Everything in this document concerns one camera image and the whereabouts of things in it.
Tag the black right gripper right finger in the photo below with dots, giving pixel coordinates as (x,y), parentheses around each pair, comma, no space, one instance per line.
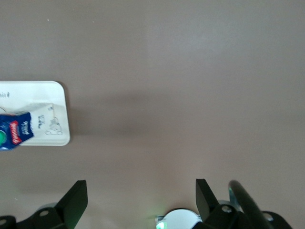
(209,214)

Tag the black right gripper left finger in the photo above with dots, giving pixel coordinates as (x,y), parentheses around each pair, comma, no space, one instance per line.
(69,207)

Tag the blue and white milk carton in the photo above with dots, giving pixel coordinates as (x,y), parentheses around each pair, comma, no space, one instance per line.
(16,128)

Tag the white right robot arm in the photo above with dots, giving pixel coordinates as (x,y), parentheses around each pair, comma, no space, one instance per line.
(181,219)

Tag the cream plastic tray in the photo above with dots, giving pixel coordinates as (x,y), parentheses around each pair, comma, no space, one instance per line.
(47,95)

